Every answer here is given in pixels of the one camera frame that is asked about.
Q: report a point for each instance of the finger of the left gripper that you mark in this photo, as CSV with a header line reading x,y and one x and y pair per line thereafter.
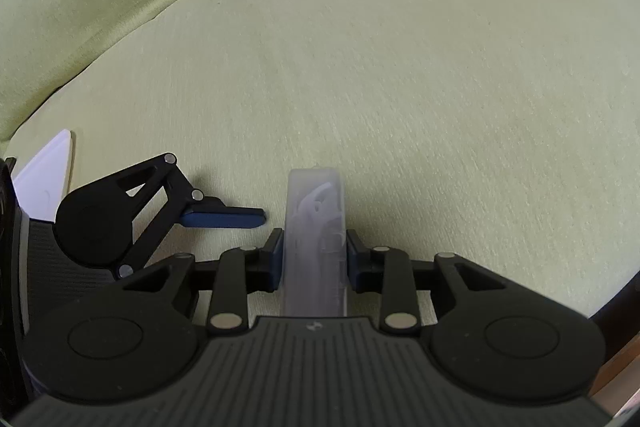
x,y
185,205

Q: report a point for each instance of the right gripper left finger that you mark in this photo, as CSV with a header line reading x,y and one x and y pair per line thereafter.
x,y
235,275

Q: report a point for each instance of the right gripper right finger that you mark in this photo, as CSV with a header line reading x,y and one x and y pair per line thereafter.
x,y
394,276

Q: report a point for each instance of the white plastic lid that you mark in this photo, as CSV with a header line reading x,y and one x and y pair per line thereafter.
x,y
42,184

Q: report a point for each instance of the green sofa cover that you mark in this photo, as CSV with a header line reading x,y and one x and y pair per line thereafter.
x,y
506,131

